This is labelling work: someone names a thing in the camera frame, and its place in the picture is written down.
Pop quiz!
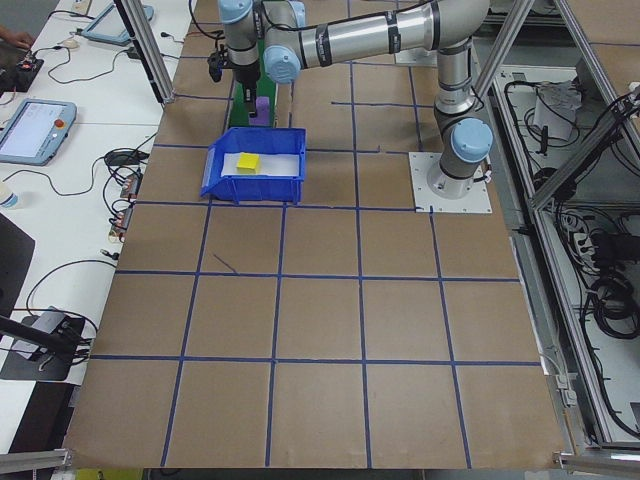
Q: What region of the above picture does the white box in frame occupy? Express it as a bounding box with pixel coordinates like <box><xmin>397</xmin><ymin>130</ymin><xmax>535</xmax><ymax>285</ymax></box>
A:
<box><xmin>532</xmin><ymin>81</ymin><xmax>584</xmax><ymax>142</ymax></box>

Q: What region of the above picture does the V-shaped aluminium frame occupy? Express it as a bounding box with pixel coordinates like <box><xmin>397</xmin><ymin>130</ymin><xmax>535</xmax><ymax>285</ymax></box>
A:
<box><xmin>469</xmin><ymin>0</ymin><xmax>640</xmax><ymax>451</ymax></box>

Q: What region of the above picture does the purple foam block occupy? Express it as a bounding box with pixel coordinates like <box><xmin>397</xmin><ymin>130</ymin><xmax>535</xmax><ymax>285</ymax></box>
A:
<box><xmin>248</xmin><ymin>95</ymin><xmax>273</xmax><ymax>127</ymax></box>

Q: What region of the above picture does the light blue teach pendant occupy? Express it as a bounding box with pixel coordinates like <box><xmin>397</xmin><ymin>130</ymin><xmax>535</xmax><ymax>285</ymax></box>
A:
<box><xmin>81</xmin><ymin>0</ymin><xmax>154</xmax><ymax>48</ymax></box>
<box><xmin>0</xmin><ymin>98</ymin><xmax>78</xmax><ymax>167</ymax></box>

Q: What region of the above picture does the aluminium profile post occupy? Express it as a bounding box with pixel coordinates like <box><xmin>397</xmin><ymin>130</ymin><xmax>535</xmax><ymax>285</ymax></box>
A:
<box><xmin>113</xmin><ymin>0</ymin><xmax>176</xmax><ymax>105</ymax></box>

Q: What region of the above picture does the blue plastic storage bin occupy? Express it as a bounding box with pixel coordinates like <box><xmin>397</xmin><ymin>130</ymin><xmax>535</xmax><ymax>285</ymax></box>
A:
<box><xmin>198</xmin><ymin>126</ymin><xmax>308</xmax><ymax>205</ymax></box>

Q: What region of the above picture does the yellow foam block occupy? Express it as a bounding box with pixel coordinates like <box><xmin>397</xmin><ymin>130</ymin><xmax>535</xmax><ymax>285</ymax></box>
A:
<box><xmin>235</xmin><ymin>152</ymin><xmax>262</xmax><ymax>176</ymax></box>

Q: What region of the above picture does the black electronics board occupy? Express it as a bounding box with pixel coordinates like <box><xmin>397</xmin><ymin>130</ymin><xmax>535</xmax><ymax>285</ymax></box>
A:
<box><xmin>13</xmin><ymin>56</ymin><xmax>46</xmax><ymax>92</ymax></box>

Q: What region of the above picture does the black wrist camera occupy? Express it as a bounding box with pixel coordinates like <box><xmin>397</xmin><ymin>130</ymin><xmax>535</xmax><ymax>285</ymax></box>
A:
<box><xmin>208</xmin><ymin>45</ymin><xmax>227</xmax><ymax>84</ymax></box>

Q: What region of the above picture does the small circuit board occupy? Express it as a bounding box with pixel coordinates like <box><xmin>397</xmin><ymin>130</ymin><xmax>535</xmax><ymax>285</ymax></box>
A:
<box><xmin>121</xmin><ymin>171</ymin><xmax>142</xmax><ymax>202</ymax></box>
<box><xmin>109</xmin><ymin>206</ymin><xmax>133</xmax><ymax>240</ymax></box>

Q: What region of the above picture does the white square base plate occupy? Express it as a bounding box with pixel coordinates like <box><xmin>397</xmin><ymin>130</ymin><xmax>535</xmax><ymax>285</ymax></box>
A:
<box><xmin>408</xmin><ymin>151</ymin><xmax>494</xmax><ymax>215</ymax></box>

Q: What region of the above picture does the black flat panel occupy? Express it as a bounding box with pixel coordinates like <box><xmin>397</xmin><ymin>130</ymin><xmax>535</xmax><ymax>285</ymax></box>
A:
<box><xmin>0</xmin><ymin>212</ymin><xmax>37</xmax><ymax>314</ymax></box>

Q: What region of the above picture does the aluminium foot bar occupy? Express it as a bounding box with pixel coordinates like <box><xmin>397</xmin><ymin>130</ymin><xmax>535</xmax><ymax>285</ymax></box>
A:
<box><xmin>551</xmin><ymin>449</ymin><xmax>640</xmax><ymax>476</ymax></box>
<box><xmin>0</xmin><ymin>447</ymin><xmax>75</xmax><ymax>472</ymax></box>

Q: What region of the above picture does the person bare hand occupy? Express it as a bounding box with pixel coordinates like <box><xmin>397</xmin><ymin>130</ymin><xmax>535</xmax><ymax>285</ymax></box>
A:
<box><xmin>0</xmin><ymin>25</ymin><xmax>36</xmax><ymax>49</ymax></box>

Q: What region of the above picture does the green conveyor belt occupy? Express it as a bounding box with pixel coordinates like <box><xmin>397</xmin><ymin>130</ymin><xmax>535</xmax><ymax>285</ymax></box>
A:
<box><xmin>228</xmin><ymin>42</ymin><xmax>294</xmax><ymax>130</ymax></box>

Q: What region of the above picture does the black stand base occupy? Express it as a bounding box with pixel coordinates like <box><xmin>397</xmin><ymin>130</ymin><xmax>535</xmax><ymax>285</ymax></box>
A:
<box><xmin>0</xmin><ymin>312</ymin><xmax>87</xmax><ymax>383</ymax></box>

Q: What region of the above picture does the white paper cup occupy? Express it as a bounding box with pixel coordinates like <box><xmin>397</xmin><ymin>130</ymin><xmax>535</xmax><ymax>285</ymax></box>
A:
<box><xmin>0</xmin><ymin>181</ymin><xmax>24</xmax><ymax>211</ymax></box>

